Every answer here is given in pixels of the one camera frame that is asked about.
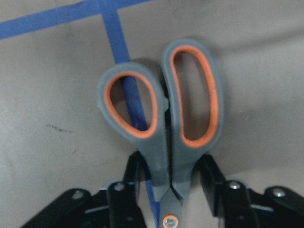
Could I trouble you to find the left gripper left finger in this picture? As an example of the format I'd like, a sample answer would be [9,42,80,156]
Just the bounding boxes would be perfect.
[23,152,147,228]

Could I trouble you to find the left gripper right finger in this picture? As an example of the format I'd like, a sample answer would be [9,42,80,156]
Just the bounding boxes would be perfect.
[197,154,304,228]

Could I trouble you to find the grey orange scissors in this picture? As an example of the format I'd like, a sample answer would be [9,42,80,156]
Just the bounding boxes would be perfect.
[98,38,224,228]

